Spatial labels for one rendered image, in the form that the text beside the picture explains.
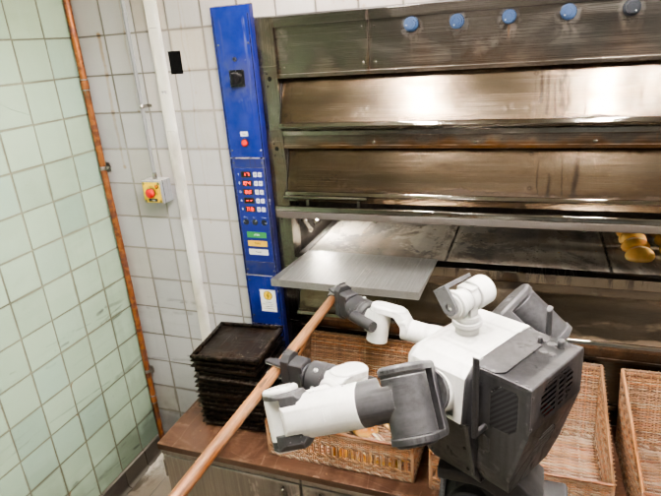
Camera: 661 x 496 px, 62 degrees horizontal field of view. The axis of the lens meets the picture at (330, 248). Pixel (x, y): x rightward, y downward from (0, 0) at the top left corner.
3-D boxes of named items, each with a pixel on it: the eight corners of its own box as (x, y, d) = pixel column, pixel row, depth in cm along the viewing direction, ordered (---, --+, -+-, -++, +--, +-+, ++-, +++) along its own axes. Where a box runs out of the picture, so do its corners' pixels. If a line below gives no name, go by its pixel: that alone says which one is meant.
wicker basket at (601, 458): (447, 403, 227) (447, 344, 217) (597, 425, 208) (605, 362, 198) (426, 490, 184) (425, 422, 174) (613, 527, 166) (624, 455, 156)
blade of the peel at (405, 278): (418, 300, 183) (418, 292, 182) (270, 285, 203) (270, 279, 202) (438, 260, 215) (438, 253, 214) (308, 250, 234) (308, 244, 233)
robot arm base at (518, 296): (551, 335, 138) (580, 324, 128) (524, 370, 133) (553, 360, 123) (508, 292, 140) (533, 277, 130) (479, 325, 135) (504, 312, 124)
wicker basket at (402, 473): (313, 381, 248) (308, 327, 238) (439, 401, 228) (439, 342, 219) (266, 455, 205) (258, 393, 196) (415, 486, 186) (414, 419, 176)
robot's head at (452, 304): (491, 303, 114) (474, 270, 115) (466, 318, 109) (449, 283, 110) (470, 311, 119) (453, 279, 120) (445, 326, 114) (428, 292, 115)
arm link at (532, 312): (537, 335, 141) (572, 318, 129) (519, 358, 136) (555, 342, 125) (504, 302, 142) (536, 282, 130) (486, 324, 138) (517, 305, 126)
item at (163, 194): (154, 199, 242) (150, 176, 239) (173, 199, 239) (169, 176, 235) (144, 204, 236) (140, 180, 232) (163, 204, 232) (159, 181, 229)
